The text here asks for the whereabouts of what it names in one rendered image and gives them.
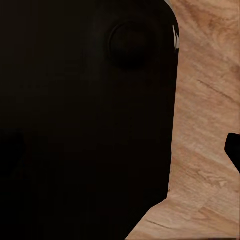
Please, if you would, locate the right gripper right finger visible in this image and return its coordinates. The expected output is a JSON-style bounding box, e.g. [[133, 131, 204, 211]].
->
[[224, 133, 240, 172]]

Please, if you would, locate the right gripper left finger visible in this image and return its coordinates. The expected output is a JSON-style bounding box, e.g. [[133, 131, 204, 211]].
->
[[0, 133, 26, 192]]

